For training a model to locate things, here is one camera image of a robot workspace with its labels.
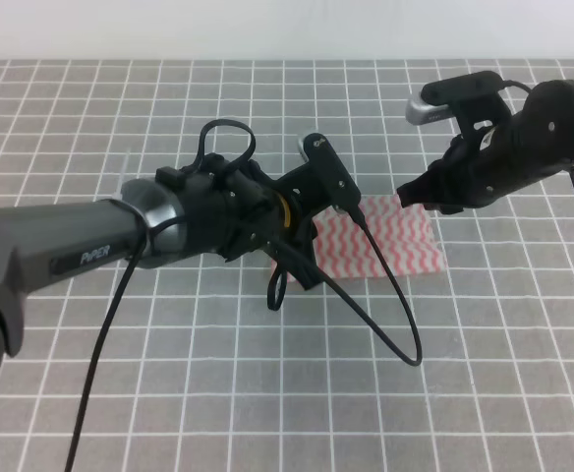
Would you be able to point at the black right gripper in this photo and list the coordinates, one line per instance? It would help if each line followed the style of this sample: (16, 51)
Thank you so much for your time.
(467, 176)

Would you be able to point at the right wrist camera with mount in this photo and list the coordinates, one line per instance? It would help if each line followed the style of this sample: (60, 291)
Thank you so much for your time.
(469, 99)

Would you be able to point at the pink white wavy towel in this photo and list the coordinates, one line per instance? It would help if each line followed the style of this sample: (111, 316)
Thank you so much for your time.
(404, 236)

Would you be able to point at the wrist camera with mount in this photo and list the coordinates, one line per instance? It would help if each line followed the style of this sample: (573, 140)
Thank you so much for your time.
(322, 181)
(469, 99)

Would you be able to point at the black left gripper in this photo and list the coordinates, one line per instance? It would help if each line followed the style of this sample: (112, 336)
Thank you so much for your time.
(229, 214)

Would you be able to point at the grey grid tablecloth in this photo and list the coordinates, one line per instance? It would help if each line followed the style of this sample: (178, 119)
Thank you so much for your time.
(198, 375)

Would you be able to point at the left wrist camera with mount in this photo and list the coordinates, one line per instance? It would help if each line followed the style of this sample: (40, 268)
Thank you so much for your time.
(322, 181)

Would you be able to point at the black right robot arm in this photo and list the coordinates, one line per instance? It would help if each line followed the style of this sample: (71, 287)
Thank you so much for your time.
(541, 134)

